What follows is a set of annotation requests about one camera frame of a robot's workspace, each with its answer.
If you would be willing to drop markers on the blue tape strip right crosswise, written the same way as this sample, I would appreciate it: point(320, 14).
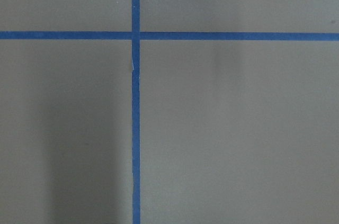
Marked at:
point(114, 35)

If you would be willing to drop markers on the blue tape strip right lengthwise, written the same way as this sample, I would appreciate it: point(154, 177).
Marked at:
point(135, 41)

